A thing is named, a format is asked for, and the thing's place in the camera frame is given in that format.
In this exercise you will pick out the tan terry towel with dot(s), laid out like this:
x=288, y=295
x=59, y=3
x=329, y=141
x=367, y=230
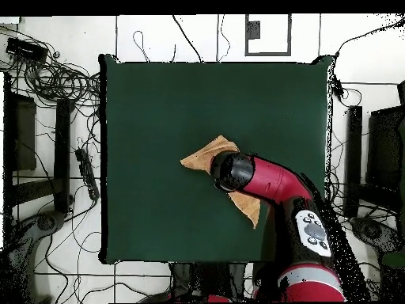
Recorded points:
x=202, y=156

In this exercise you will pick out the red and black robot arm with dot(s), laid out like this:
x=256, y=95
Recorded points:
x=272, y=180

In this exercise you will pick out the dark flat panel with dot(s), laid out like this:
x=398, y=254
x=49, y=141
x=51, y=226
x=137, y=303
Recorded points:
x=384, y=145
x=25, y=133

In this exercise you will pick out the dark green table cloth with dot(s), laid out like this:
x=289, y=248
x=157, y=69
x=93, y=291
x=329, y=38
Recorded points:
x=158, y=110

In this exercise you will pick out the black power strip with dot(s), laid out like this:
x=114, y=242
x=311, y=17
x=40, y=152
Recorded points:
x=87, y=174

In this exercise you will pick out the small grey square plate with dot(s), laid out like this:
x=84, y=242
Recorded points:
x=253, y=30

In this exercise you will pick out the grey stand foot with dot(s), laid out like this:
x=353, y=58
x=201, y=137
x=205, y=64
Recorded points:
x=47, y=221
x=373, y=232

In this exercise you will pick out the green object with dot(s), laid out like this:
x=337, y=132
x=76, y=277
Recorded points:
x=394, y=260

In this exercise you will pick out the black rectangular box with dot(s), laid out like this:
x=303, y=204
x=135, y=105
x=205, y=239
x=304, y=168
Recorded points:
x=27, y=49

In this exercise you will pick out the black pedestal post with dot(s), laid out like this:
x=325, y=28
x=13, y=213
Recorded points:
x=236, y=278
x=180, y=280

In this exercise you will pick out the grey rectangular floor frame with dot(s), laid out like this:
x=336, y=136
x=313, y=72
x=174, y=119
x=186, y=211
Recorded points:
x=288, y=34

